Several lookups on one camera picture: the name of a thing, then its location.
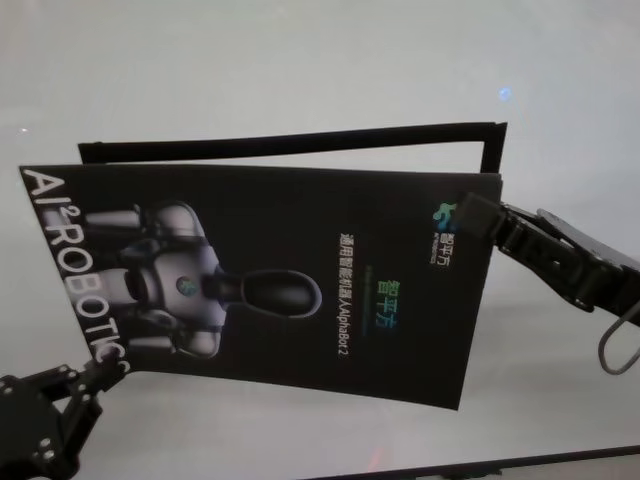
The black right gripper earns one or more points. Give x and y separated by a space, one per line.
600 280

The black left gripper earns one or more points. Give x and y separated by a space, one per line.
25 430

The black robot poster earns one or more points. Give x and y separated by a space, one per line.
280 280

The black rectangular frame outline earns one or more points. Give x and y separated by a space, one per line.
300 142

